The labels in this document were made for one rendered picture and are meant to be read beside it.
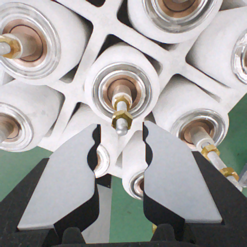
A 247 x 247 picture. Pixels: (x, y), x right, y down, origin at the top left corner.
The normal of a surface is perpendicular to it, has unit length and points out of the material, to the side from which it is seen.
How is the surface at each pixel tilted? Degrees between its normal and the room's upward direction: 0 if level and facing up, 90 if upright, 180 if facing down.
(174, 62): 0
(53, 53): 4
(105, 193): 90
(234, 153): 0
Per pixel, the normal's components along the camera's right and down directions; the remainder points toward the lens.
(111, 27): 0.00, 0.48
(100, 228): 0.47, -0.77
